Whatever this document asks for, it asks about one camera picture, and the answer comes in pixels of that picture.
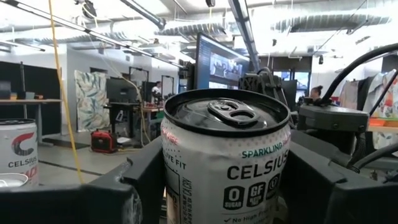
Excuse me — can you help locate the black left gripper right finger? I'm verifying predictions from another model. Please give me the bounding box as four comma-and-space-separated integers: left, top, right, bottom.
275, 129, 398, 224

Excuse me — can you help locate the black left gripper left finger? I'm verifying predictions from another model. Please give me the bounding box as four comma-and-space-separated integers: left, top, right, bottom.
0, 136, 166, 224

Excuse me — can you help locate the tall silver Celsius can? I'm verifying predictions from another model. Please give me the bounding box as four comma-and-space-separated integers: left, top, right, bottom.
0, 118, 40, 187
160, 88, 292, 224

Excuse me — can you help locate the person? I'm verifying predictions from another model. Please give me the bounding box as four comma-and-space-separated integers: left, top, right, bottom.
307, 85, 324, 102
150, 80, 164, 105

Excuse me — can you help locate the colourful hanging fabric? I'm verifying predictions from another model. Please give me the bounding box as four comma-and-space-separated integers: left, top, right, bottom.
338, 70, 398, 150

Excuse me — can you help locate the red portable box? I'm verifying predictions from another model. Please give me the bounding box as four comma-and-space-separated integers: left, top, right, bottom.
90, 129, 119, 154

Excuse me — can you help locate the wooden top desk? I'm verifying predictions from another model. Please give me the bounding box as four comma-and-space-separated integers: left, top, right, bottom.
0, 98, 63, 136

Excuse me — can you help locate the leaf print fabric panel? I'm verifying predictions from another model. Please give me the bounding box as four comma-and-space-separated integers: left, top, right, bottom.
73, 70, 110, 132

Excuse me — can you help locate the black upright panel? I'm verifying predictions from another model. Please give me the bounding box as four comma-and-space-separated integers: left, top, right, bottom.
0, 60, 62, 134

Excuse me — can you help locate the grey monitor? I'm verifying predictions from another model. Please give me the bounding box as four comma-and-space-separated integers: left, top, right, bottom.
194, 32, 251, 91

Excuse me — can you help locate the black monitor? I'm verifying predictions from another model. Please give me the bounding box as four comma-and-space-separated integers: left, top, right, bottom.
105, 77, 138, 105

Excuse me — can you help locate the long ceiling light bar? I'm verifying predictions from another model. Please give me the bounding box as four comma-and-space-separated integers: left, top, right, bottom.
0, 0, 184, 68

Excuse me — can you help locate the yellow floor cable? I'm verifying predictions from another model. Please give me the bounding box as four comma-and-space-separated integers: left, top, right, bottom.
48, 0, 85, 185

